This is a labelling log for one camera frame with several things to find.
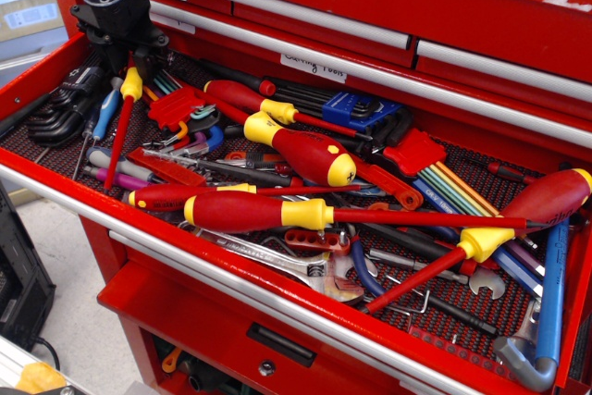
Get black box on floor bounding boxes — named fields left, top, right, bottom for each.
left=1, top=190, right=56, bottom=352

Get thin red screwdriver front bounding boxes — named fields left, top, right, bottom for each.
left=128, top=183, right=362, bottom=211

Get chrome adjustable wrench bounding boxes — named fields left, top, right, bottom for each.
left=177, top=221, right=365, bottom=305

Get red screwdriver rear middle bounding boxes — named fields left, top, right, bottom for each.
left=203, top=80, right=372, bottom=142

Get long red yellow screwdriver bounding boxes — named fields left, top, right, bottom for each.
left=183, top=191, right=546, bottom=233

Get large blue hex key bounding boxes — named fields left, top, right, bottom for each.
left=536, top=219, right=569, bottom=372

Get blue handled pliers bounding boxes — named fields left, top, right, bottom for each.
left=351, top=235, right=386, bottom=297

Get slim red yellow screwdriver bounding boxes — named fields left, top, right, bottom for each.
left=104, top=56, right=142, bottom=191

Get black hex key set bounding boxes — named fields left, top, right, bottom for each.
left=26, top=51, right=111, bottom=147

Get red holder coloured hex keys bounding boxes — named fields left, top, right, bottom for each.
left=143, top=70, right=224, bottom=154

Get blue holder hex key set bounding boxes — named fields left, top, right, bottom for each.
left=265, top=77, right=413, bottom=148

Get purple handled tool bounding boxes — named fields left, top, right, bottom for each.
left=83, top=167, right=151, bottom=191

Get grey blue handled screwdriver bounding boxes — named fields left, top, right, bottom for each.
left=86, top=146, right=154, bottom=181

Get red screwdriver right side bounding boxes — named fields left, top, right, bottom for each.
left=361, top=168, right=591, bottom=315

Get small red precision screwdriver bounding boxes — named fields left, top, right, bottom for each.
left=463, top=156, right=537, bottom=185

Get open end steel spanner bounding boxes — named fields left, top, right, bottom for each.
left=368, top=246, right=507, bottom=301

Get white drawer label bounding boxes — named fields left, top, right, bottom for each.
left=280, top=53, right=348, bottom=84

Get black red handled screwdriver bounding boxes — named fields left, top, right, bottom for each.
left=198, top=58, right=277, bottom=97

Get red flat tool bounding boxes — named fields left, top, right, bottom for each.
left=350, top=154, right=424, bottom=211

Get red bit holder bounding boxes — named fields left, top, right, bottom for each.
left=284, top=228, right=351, bottom=256

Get red tool chest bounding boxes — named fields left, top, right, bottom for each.
left=41, top=0, right=592, bottom=395

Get large stubby red screwdriver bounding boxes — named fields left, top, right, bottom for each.
left=243, top=111, right=357, bottom=187

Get blue white precision screwdriver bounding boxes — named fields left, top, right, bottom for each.
left=71, top=75, right=128, bottom=181

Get large grey hex key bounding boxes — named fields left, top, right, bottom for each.
left=493, top=336, right=560, bottom=392

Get red holder rainbow hex keys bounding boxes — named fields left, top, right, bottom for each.
left=382, top=128, right=547, bottom=297

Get yellow sponge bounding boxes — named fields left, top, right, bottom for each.
left=16, top=362, right=68, bottom=394

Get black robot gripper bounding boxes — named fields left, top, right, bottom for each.
left=71, top=0, right=168, bottom=83

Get red bit strip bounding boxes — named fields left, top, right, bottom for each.
left=408, top=327, right=517, bottom=381

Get open red drawer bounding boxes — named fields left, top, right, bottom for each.
left=0, top=10, right=592, bottom=395

